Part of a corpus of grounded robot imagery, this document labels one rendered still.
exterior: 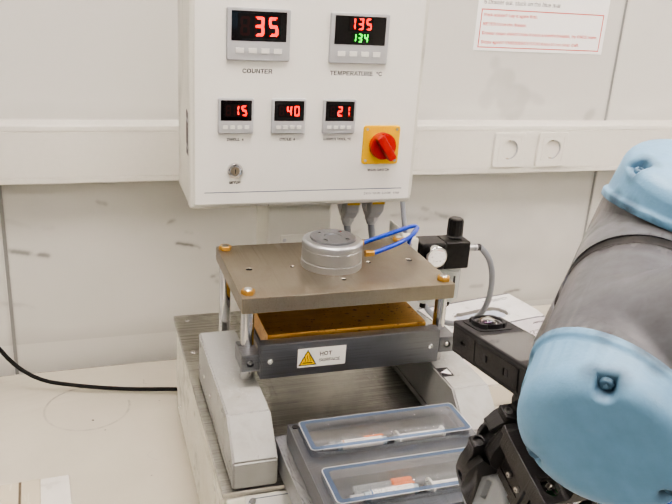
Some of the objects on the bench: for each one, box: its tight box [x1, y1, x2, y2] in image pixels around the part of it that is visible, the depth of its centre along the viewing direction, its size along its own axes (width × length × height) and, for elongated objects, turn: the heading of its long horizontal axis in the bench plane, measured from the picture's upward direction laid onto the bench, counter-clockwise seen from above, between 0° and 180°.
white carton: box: [417, 293, 545, 365], centre depth 147 cm, size 12×23×7 cm, turn 109°
